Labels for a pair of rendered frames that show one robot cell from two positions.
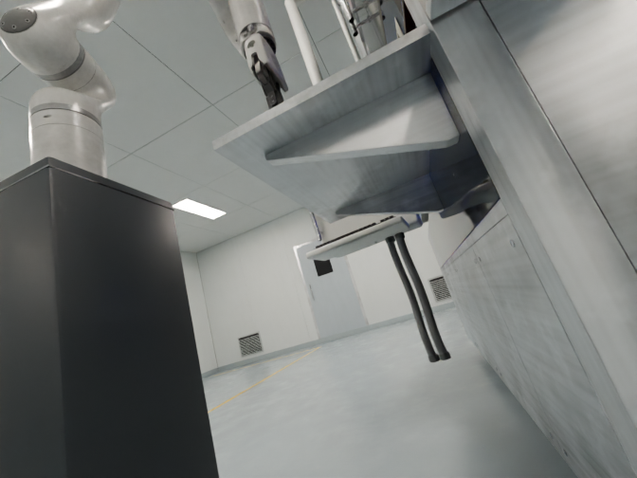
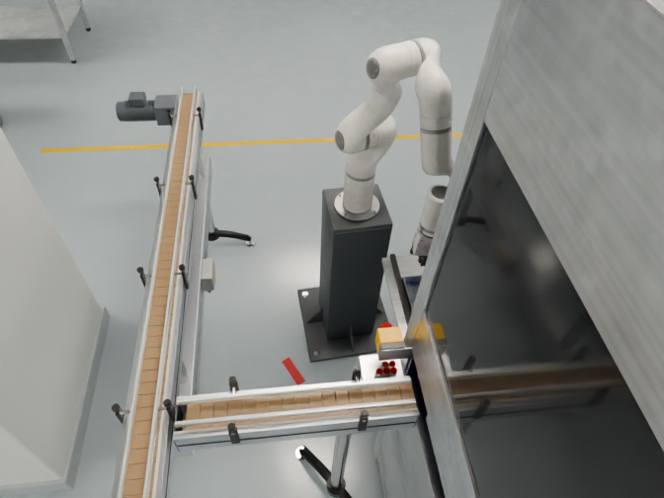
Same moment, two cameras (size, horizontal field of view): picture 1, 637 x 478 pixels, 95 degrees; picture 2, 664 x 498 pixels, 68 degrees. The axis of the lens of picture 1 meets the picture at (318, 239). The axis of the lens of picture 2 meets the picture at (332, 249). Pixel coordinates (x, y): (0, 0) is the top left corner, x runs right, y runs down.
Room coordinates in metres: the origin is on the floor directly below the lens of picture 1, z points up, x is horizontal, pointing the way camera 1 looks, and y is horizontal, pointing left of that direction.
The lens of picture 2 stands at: (-0.23, -0.86, 2.29)
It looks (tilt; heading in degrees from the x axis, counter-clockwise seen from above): 49 degrees down; 64
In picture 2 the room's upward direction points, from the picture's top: 3 degrees clockwise
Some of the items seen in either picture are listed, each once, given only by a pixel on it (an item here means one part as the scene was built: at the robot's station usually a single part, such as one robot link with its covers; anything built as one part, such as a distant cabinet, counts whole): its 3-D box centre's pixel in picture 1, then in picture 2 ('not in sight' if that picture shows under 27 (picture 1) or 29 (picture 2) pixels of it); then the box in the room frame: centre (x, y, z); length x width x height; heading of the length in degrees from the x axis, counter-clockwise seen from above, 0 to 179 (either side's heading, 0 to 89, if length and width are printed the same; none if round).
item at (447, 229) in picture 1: (439, 231); not in sight; (1.35, -0.55, 0.73); 1.98 x 0.01 x 0.25; 163
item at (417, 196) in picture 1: (386, 211); not in sight; (0.98, -0.26, 0.80); 0.34 x 0.03 x 0.13; 73
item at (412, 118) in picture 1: (353, 150); not in sight; (0.50, -0.11, 0.80); 0.34 x 0.03 x 0.13; 73
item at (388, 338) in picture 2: not in sight; (389, 343); (0.28, -0.25, 1.00); 0.08 x 0.07 x 0.07; 73
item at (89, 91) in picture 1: (76, 95); (371, 143); (0.54, 0.45, 1.16); 0.19 x 0.12 x 0.24; 5
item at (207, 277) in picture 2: not in sight; (207, 274); (-0.13, 0.61, 0.50); 0.12 x 0.05 x 0.09; 73
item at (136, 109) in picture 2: not in sight; (147, 107); (-0.17, 1.41, 0.90); 0.28 x 0.12 x 0.14; 163
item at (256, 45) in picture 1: (264, 65); (428, 238); (0.55, 0.00, 1.09); 0.10 x 0.07 x 0.11; 163
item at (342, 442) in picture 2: not in sight; (340, 456); (0.10, -0.35, 0.46); 0.09 x 0.09 x 0.77; 73
